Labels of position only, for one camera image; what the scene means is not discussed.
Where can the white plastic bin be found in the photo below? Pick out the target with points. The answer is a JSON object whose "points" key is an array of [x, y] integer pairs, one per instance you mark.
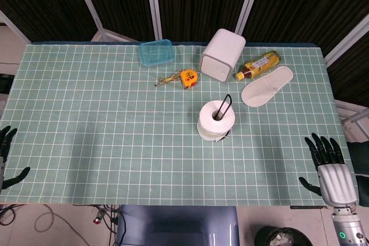
{"points": [[223, 45]]}

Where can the grey metal frame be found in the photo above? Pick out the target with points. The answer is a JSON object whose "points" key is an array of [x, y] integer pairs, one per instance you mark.
{"points": [[353, 116]]}

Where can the black trash bin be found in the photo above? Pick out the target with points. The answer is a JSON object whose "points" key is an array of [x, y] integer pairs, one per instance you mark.
{"points": [[281, 237]]}

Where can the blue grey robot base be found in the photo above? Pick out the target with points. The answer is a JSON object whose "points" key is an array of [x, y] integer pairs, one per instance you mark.
{"points": [[176, 226]]}

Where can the yellow tea bottle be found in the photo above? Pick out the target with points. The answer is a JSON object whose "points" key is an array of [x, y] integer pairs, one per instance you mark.
{"points": [[259, 64]]}

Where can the white toilet paper roll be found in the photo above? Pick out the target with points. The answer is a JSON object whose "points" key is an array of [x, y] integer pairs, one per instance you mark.
{"points": [[209, 126]]}

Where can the white disposable slipper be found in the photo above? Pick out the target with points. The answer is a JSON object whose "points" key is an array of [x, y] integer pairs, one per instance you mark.
{"points": [[265, 89]]}

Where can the green gridded cutting mat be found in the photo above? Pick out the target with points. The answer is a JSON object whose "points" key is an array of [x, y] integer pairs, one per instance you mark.
{"points": [[101, 128]]}

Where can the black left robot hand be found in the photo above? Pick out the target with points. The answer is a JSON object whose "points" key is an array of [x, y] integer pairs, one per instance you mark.
{"points": [[5, 139]]}

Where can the dark green seat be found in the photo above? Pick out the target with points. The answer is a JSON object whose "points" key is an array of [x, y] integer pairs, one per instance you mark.
{"points": [[360, 159]]}

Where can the red emergency stop button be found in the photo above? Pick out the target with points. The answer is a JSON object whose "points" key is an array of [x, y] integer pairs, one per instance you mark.
{"points": [[98, 217]]}

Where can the yellow tape measure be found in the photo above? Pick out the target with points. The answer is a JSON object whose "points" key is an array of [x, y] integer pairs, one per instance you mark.
{"points": [[189, 78]]}

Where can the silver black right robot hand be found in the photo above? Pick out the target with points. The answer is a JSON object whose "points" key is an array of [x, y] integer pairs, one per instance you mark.
{"points": [[335, 182]]}

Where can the blue transparent plastic box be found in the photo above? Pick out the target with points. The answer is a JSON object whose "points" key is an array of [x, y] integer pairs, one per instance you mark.
{"points": [[157, 51]]}

